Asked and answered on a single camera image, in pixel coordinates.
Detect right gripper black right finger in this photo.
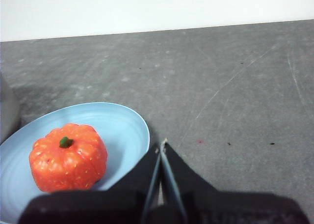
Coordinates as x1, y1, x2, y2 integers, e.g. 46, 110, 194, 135
160, 138, 310, 224

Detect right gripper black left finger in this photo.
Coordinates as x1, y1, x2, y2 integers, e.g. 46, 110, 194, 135
18, 145, 162, 224

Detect orange toy pumpkin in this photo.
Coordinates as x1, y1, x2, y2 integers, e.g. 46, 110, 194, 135
28, 122, 108, 193

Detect blue round plate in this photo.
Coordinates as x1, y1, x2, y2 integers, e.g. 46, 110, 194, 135
0, 102, 151, 224

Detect pale green electric steamer pot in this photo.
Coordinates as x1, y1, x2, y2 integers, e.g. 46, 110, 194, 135
0, 73, 21, 144

